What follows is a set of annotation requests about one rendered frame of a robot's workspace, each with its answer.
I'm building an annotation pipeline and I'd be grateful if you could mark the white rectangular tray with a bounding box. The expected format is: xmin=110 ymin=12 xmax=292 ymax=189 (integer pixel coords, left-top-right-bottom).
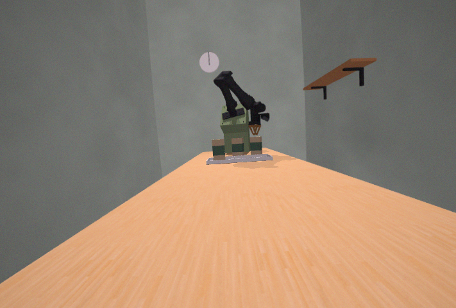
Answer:
xmin=206 ymin=154 xmax=273 ymax=164

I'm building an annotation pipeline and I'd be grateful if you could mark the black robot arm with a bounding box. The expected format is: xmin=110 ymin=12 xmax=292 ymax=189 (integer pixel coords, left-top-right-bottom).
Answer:
xmin=214 ymin=71 xmax=269 ymax=122

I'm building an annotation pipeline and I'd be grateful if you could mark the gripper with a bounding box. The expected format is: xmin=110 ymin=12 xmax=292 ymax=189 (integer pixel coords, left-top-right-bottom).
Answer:
xmin=248 ymin=114 xmax=261 ymax=135

